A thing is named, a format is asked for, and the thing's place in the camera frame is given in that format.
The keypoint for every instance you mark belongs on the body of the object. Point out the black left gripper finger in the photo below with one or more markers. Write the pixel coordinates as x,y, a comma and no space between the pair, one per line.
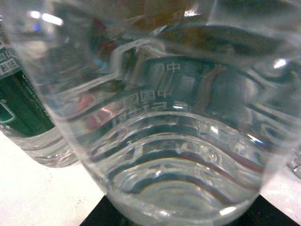
103,214

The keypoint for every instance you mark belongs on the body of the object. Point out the barcode third-shelf water bottle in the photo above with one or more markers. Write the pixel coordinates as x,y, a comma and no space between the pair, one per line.
23,118

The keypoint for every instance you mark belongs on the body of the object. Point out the green-label water bottle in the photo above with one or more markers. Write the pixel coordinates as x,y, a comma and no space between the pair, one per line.
180,110

